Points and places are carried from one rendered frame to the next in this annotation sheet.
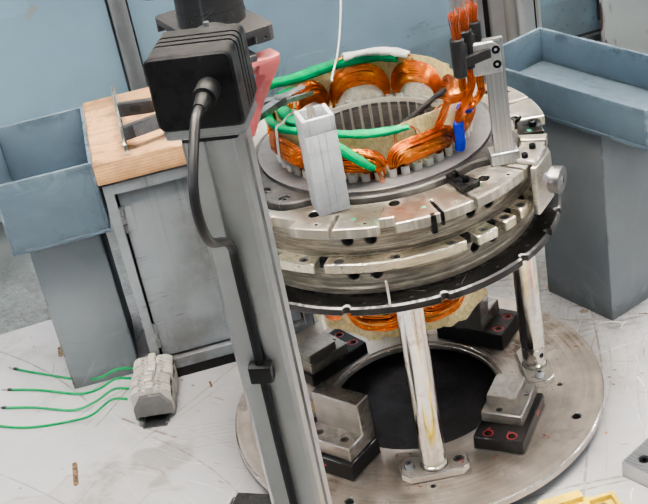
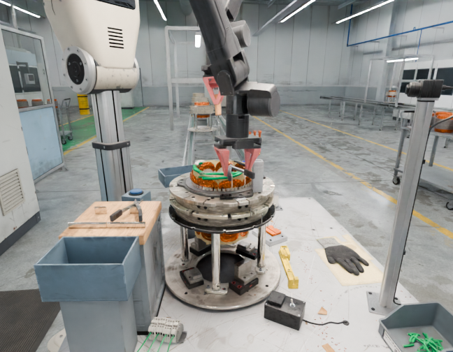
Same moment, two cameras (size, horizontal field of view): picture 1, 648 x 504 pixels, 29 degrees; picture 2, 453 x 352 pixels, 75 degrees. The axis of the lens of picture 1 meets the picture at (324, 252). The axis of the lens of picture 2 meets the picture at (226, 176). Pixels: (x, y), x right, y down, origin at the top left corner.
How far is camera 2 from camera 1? 1.25 m
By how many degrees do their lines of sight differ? 76
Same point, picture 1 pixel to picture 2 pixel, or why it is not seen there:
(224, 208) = (427, 119)
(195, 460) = (216, 327)
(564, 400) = not seen: hidden behind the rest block
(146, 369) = (161, 325)
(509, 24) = (129, 177)
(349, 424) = (248, 269)
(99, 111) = (80, 232)
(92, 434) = not seen: outside the picture
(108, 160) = (142, 231)
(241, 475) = (232, 314)
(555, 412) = not seen: hidden behind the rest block
